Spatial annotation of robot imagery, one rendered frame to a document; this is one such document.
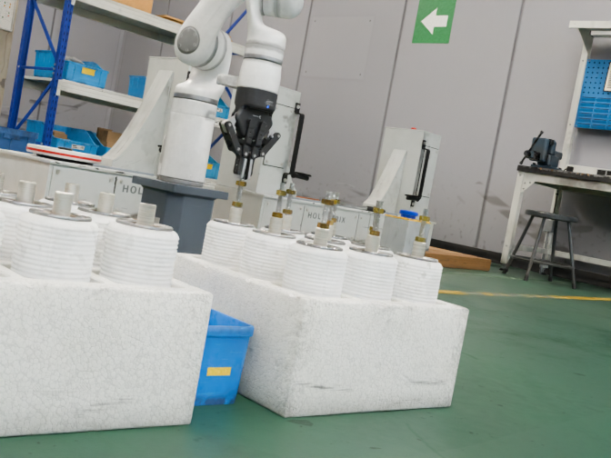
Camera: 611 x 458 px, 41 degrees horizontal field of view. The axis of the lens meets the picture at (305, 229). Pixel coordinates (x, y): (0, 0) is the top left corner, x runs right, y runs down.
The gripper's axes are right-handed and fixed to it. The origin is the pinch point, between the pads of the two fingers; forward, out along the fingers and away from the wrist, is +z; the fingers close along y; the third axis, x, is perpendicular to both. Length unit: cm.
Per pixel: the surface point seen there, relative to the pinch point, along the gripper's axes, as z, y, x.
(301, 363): 26.9, -7.0, -31.5
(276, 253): 12.9, -2.6, -16.3
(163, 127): -12, 102, 197
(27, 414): 33, -48, -31
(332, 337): 22.9, -1.8, -31.6
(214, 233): 12.2, -4.7, -1.1
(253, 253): 13.7, -4.9, -13.1
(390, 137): -38, 283, 229
